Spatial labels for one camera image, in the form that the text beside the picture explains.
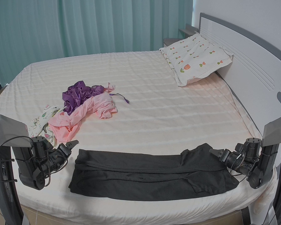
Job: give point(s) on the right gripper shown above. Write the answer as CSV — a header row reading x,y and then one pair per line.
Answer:
x,y
234,163

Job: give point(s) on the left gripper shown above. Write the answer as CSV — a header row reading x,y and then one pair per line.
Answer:
x,y
59,159

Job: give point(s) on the black T-shirt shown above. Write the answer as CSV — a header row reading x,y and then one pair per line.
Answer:
x,y
142,174

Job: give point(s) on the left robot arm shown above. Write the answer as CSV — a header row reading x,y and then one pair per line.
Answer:
x,y
9,149

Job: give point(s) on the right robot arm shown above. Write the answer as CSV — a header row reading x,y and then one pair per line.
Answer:
x,y
269,149

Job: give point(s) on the bed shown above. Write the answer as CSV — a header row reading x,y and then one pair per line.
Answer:
x,y
142,78

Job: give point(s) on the white printed pyjama garment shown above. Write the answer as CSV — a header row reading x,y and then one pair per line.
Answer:
x,y
41,123

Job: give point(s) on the pink garment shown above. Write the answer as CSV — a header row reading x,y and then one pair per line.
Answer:
x,y
93,106

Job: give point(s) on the purple satin garment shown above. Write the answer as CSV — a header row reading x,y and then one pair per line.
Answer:
x,y
77,95

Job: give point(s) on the white printed pillow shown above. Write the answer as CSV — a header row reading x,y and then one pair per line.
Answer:
x,y
196,57

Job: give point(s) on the grey bedside table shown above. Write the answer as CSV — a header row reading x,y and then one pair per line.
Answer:
x,y
171,41

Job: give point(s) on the blue-green curtain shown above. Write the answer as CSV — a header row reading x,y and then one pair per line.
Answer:
x,y
84,20

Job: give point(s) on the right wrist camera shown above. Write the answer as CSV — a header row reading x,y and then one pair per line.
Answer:
x,y
239,148

